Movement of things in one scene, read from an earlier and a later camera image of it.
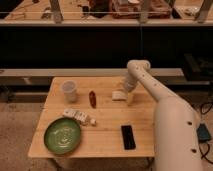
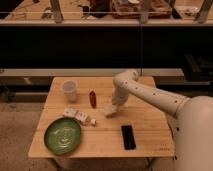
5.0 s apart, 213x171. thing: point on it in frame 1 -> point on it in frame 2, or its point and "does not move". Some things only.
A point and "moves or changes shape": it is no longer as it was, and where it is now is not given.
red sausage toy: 92,98 does not move
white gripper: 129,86 -> 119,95
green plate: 62,135 does not move
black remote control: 128,137 does not move
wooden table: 91,117 does not move
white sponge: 119,95 moves or changes shape
